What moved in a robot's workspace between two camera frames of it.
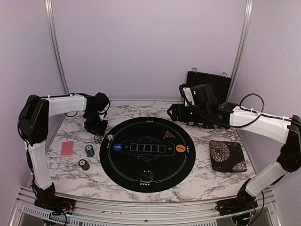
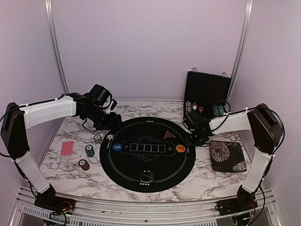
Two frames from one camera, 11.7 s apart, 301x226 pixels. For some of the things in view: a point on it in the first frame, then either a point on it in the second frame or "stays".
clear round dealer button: (146, 176) stays
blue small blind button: (117, 147) stays
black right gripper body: (199, 114) → (195, 140)
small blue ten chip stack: (110, 137) stays
